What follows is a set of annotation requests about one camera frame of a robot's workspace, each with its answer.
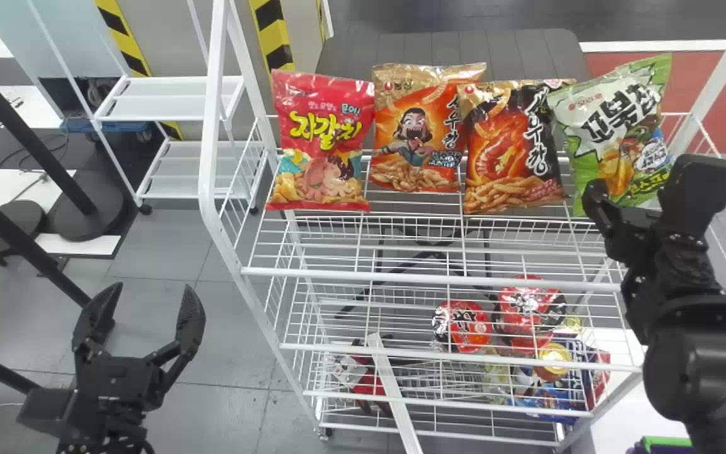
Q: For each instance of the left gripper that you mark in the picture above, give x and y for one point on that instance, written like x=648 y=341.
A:
x=117 y=378

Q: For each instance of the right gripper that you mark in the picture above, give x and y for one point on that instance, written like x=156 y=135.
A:
x=631 y=236

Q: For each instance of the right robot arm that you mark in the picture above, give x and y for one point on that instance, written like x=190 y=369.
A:
x=703 y=353

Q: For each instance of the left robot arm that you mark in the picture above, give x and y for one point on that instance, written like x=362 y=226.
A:
x=108 y=435

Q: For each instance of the green snack packet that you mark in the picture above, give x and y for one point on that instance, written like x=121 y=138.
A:
x=615 y=120

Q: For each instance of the red and black snack packet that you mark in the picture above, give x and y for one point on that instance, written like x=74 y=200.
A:
x=508 y=151

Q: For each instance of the red noodle cup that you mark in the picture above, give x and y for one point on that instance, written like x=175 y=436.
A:
x=530 y=309
x=464 y=325

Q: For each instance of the yellow can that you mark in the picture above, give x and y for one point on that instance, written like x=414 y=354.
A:
x=553 y=360

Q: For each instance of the orange snack packet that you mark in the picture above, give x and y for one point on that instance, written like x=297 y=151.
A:
x=420 y=126

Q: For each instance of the blue snack packet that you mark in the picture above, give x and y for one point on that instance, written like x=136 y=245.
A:
x=564 y=394

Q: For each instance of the white shelf trolley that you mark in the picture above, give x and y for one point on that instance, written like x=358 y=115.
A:
x=167 y=98

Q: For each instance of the red and white snack packet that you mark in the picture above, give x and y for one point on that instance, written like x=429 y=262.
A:
x=363 y=378

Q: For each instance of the green basket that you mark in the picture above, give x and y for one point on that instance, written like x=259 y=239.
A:
x=668 y=442

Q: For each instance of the black post on round foot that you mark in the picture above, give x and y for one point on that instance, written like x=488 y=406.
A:
x=86 y=214
x=16 y=239

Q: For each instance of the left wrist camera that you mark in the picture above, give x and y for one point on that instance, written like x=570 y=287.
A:
x=45 y=410

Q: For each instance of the yellow and black striped post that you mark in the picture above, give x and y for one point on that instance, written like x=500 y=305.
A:
x=125 y=44
x=273 y=34

